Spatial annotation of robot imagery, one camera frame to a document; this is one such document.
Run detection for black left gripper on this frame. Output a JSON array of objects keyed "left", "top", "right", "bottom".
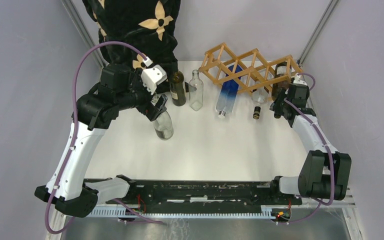
[{"left": 116, "top": 68, "right": 168, "bottom": 121}]

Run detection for clear bottle with black label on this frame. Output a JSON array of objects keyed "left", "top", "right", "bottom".
[{"left": 152, "top": 111, "right": 174, "bottom": 140}]

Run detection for green wine bottle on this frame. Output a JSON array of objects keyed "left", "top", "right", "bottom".
[
  {"left": 168, "top": 71, "right": 186, "bottom": 107},
  {"left": 271, "top": 61, "right": 290, "bottom": 101}
]

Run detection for clear glass bottle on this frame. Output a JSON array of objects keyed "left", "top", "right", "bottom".
[
  {"left": 251, "top": 87, "right": 271, "bottom": 107},
  {"left": 188, "top": 69, "right": 204, "bottom": 111}
]

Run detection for clear bottle with dark label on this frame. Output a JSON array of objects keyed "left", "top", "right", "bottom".
[{"left": 151, "top": 93, "right": 160, "bottom": 106}]

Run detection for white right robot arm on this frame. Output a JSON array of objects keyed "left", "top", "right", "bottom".
[{"left": 268, "top": 81, "right": 352, "bottom": 205}]

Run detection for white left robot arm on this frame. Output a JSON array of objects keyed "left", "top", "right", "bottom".
[{"left": 34, "top": 64, "right": 168, "bottom": 218}]

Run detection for small dark bottle neck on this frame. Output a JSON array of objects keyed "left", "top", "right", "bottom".
[{"left": 252, "top": 106, "right": 262, "bottom": 120}]

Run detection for wooden lattice wine rack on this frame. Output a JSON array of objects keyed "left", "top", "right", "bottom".
[{"left": 198, "top": 42, "right": 303, "bottom": 94}]

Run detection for blue square glass bottle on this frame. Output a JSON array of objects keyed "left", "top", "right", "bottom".
[{"left": 215, "top": 79, "right": 239, "bottom": 119}]

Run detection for black floral plush blanket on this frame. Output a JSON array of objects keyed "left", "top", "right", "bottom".
[{"left": 83, "top": 0, "right": 181, "bottom": 80}]

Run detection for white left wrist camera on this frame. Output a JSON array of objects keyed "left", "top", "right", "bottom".
[{"left": 140, "top": 64, "right": 168, "bottom": 95}]

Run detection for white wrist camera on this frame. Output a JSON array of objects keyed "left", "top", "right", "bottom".
[
  {"left": 291, "top": 73, "right": 308, "bottom": 86},
  {"left": 140, "top": 64, "right": 168, "bottom": 95}
]

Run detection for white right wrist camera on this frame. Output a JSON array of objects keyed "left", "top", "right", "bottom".
[{"left": 291, "top": 73, "right": 308, "bottom": 86}]

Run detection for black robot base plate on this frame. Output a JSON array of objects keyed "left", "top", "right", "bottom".
[{"left": 84, "top": 177, "right": 303, "bottom": 216}]

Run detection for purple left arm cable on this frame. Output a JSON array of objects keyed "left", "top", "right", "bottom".
[{"left": 44, "top": 40, "right": 165, "bottom": 235}]

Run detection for white slotted cable duct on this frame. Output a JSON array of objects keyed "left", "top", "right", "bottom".
[{"left": 87, "top": 204, "right": 276, "bottom": 220}]

